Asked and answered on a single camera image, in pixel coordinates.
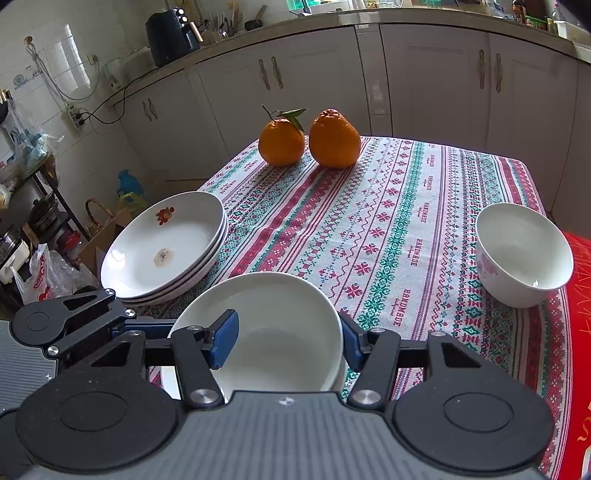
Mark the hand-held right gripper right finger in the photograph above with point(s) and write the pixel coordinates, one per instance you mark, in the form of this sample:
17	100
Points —
351	344

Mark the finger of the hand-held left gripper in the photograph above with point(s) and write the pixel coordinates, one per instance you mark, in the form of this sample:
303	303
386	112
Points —
138	328

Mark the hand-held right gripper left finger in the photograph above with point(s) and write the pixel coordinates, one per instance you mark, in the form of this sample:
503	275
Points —
224	339

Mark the white ceramic bowl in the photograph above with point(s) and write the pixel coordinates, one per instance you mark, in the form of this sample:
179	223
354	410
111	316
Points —
340	376
277	304

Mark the white stained fruit print plate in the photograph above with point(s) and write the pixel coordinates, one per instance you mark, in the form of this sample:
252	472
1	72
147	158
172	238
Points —
184	240

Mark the brown cardboard box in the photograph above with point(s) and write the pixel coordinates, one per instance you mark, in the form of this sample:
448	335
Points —
99	249

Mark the white and red plastic bag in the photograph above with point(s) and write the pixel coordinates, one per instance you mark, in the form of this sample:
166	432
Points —
41	277

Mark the white rice cooker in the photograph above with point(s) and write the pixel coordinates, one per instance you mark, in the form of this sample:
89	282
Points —
14	263

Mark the patterned striped tablecloth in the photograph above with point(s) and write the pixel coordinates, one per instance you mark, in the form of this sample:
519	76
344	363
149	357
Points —
392	240

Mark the red container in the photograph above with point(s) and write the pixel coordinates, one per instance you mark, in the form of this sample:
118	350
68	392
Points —
70	240

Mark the yellow plastic bag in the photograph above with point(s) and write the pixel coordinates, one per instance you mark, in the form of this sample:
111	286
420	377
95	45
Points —
131	202

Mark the wicker basket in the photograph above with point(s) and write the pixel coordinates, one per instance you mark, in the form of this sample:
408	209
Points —
87	212

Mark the black metal rack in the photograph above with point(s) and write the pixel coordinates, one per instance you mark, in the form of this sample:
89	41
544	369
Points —
64	203

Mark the dark cooking pot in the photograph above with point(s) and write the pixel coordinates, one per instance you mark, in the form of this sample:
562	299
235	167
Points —
42	216

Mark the white bowl pink flower print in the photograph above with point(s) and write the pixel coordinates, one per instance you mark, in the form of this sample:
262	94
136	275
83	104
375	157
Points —
521	286

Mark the orange with green leaves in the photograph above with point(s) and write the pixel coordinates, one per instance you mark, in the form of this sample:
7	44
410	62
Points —
281	143

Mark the large bumpy orange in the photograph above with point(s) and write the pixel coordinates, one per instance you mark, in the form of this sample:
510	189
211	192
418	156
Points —
334	138

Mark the clear plastic bag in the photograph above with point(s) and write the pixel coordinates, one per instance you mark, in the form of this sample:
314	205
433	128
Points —
27	143

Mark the white power strip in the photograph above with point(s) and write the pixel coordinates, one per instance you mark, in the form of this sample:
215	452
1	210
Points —
76	117

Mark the red printed cloth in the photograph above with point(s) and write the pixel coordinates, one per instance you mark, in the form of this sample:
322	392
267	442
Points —
579	346

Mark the clear plastic jug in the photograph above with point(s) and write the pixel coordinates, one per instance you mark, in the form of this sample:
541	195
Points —
114	74

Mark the black air fryer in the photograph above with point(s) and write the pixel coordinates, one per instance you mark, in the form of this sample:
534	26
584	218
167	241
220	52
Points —
171	39

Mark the utensil holder with utensils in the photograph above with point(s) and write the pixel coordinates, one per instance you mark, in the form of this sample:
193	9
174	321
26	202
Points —
221	32

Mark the dark pan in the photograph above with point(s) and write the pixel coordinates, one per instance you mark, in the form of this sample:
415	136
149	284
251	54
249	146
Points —
254	24

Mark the dark sauce bottle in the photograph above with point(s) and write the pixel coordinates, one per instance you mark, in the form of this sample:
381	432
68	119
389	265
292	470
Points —
519	11

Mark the white plastic container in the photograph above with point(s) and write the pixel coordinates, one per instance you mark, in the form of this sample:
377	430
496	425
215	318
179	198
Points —
572	31

